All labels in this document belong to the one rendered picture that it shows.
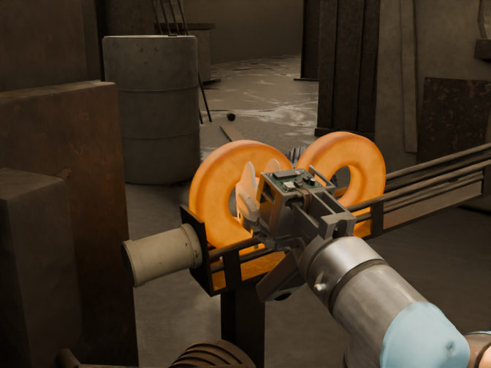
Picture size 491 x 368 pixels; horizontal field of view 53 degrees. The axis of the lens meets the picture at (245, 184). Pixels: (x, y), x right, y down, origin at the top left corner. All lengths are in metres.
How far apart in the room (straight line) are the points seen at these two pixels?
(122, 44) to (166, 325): 1.79
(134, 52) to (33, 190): 2.50
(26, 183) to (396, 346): 0.38
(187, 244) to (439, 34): 2.32
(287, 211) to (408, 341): 0.19
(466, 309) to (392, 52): 1.51
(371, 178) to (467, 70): 2.02
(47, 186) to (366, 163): 0.45
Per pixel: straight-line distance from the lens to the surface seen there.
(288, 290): 0.62
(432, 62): 2.82
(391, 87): 2.92
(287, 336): 1.67
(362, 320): 0.46
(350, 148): 0.74
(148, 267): 0.63
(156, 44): 2.99
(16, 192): 0.53
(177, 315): 1.78
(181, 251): 0.63
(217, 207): 0.65
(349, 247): 0.50
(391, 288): 0.47
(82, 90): 0.71
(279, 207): 0.54
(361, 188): 0.77
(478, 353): 0.58
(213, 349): 0.71
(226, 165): 0.64
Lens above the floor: 0.95
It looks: 18 degrees down
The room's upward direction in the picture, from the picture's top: straight up
